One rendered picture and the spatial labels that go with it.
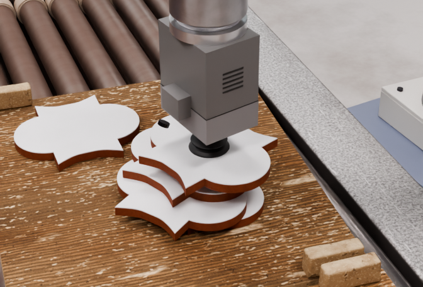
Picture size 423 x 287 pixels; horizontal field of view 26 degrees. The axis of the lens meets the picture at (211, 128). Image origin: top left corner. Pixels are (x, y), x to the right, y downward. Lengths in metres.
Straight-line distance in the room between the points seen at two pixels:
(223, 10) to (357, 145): 0.35
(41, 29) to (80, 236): 0.50
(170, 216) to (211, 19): 0.21
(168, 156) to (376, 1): 2.70
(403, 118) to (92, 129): 0.41
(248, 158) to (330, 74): 2.15
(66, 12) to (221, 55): 0.60
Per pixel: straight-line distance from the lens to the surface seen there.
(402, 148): 1.21
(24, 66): 1.29
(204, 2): 0.83
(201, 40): 0.85
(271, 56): 1.29
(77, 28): 1.37
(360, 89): 3.01
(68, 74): 1.26
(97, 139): 1.07
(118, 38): 1.34
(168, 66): 0.91
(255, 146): 0.96
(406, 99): 1.22
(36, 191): 1.02
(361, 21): 3.44
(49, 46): 1.33
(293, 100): 1.20
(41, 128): 1.10
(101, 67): 1.27
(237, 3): 0.85
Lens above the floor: 1.55
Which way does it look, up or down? 34 degrees down
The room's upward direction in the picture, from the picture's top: straight up
